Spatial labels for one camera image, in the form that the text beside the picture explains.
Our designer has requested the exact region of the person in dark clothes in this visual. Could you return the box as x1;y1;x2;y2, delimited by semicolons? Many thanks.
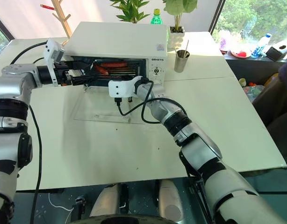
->
251;32;287;168

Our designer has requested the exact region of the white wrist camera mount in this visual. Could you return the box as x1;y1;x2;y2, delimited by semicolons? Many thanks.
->
108;75;141;98
43;39;65;69

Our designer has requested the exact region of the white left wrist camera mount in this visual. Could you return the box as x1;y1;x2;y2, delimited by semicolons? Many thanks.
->
43;39;65;69

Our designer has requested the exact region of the wooden coat rack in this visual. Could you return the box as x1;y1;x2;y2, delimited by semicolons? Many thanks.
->
50;0;73;39

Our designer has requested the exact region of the red sausage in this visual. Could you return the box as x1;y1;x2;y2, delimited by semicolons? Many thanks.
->
94;63;109;76
100;61;128;68

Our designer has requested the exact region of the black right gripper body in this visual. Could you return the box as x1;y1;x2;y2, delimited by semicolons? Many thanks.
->
113;95;133;104

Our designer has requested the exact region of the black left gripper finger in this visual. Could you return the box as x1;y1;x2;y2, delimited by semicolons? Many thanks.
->
71;61;93;71
71;74;98;86

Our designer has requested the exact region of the white floor cable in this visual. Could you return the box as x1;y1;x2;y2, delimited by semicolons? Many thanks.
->
48;192;73;224

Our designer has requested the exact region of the steel cup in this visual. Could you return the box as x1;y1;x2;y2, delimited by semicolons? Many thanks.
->
174;49;191;73

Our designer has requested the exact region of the white toaster oven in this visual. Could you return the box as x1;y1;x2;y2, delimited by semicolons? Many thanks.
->
63;21;169;94

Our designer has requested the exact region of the beige rounded robot leg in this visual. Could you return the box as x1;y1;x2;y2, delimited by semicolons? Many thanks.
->
157;180;184;223
89;183;130;218

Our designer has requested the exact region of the green plastic bottle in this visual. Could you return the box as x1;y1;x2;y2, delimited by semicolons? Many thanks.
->
150;8;164;25

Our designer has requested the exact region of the narrow-leaf green plant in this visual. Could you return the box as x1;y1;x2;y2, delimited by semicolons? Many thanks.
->
109;0;151;24

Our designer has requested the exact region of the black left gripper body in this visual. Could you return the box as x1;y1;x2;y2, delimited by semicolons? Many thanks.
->
53;60;73;86

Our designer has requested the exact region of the glass toaster oven door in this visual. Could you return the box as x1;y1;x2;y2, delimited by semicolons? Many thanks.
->
74;85;132;124

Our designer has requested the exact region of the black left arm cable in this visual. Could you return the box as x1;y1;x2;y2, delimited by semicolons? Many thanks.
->
7;41;49;224

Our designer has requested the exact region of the blue-label water bottle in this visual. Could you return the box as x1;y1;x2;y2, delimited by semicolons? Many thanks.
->
251;33;273;59

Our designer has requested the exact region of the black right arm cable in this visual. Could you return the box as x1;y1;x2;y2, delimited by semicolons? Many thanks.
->
114;80;179;125

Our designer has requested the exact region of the purple toy figure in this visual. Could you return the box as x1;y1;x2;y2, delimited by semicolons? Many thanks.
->
219;36;228;51

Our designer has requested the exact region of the white ribbed plant pot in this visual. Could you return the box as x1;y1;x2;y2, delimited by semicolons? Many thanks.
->
167;25;186;50

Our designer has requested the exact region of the broad-leaf green plant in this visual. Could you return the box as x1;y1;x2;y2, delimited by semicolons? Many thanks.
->
162;0;198;33

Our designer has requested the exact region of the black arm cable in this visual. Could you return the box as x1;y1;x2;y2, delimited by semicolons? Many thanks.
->
114;80;179;125
7;41;49;224

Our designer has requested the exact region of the black tissue box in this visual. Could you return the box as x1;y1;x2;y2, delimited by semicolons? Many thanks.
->
265;42;287;62

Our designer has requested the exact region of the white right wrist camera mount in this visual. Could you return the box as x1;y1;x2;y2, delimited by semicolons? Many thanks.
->
108;75;141;98

